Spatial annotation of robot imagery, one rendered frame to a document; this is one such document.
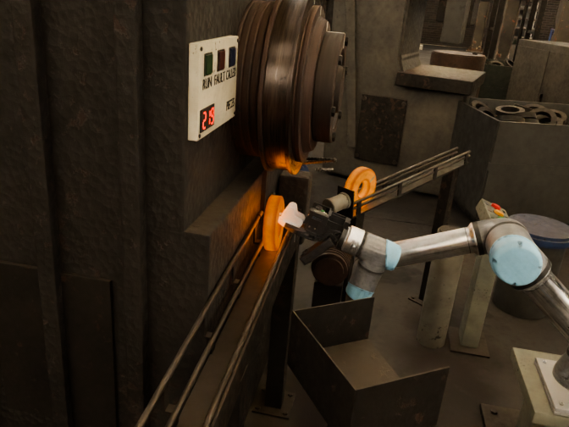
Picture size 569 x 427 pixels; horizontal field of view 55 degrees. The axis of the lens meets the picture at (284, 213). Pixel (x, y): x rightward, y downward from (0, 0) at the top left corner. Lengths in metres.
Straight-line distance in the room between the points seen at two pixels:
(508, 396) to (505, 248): 0.97
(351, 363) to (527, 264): 0.52
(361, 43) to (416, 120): 0.69
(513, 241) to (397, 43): 2.82
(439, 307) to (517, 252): 0.93
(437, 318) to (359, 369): 1.17
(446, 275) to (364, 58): 2.28
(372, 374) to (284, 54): 0.72
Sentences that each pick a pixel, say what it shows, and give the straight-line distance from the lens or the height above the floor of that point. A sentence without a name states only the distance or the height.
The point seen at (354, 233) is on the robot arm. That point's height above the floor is 0.76.
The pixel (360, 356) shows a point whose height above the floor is 0.61.
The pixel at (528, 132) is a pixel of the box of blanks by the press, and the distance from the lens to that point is 3.58.
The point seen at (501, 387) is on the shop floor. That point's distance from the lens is 2.36.
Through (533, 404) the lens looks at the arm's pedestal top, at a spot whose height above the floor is 0.30.
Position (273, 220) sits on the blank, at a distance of 1.44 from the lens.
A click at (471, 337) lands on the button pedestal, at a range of 2.49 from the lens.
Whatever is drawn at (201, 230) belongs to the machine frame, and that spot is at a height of 0.87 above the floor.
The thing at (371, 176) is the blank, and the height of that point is 0.75.
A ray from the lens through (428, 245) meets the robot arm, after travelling 1.61.
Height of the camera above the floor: 1.34
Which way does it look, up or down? 22 degrees down
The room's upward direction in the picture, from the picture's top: 5 degrees clockwise
